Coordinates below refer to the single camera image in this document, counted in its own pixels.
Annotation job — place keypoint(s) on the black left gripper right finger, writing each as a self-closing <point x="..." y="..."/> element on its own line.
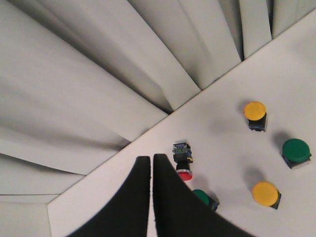
<point x="179" y="212"/>

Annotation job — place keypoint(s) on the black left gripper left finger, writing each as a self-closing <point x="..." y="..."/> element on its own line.
<point x="127" y="212"/>

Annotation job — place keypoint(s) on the yellow push button front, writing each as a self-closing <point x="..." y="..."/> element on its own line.
<point x="266" y="194"/>

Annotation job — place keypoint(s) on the yellow push button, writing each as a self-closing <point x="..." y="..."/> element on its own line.
<point x="266" y="194"/>
<point x="256" y="115"/>

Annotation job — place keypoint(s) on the green push button left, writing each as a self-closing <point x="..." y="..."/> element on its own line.
<point x="210" y="200"/>

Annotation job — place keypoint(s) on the green push button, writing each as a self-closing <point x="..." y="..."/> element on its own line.
<point x="210" y="200"/>
<point x="296" y="152"/>

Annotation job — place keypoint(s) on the red push button lying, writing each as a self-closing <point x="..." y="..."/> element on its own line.
<point x="182" y="155"/>

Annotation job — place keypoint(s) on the yellow push button back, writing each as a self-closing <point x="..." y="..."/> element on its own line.
<point x="256" y="115"/>

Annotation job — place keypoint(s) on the green push button centre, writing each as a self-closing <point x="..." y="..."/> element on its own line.
<point x="296" y="152"/>

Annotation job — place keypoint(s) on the grey pleated curtain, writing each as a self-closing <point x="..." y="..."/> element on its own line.
<point x="86" y="86"/>

